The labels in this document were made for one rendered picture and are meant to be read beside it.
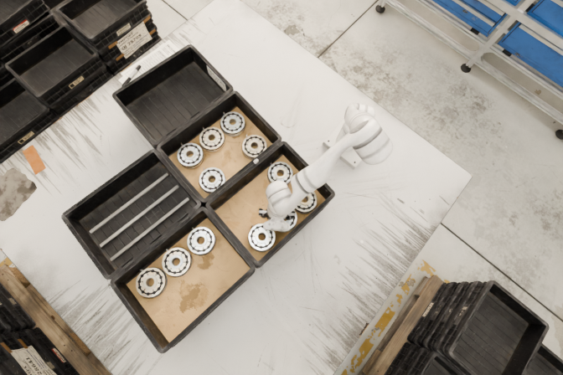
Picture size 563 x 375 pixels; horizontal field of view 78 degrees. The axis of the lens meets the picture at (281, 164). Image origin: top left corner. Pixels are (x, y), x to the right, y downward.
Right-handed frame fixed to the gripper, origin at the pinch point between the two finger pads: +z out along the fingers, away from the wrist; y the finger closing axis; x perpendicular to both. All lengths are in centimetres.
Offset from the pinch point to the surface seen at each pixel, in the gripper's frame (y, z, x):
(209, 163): 28.6, 2.1, -20.4
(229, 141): 21.6, 2.2, -30.9
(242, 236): 12.2, 2.1, 7.9
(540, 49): -163, 40, -129
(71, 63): 126, 47, -91
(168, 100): 50, 2, -48
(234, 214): 16.3, 2.1, -0.2
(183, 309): 30.4, 2.1, 35.1
